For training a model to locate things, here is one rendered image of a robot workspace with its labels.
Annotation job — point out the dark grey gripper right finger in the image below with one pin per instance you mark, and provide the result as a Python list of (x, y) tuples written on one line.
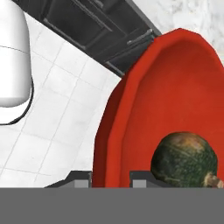
[(140, 178)]

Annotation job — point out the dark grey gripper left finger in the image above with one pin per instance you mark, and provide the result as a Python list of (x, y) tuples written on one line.
[(78, 178)]

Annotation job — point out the red bowl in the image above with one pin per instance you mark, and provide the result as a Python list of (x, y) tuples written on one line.
[(175, 96)]

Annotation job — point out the dark green squash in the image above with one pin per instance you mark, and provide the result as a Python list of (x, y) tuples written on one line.
[(183, 160)]

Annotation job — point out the black drawer front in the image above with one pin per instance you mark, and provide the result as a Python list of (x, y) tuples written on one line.
[(131, 55)]

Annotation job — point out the white round black-rimmed object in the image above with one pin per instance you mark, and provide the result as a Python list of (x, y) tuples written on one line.
[(13, 58)]

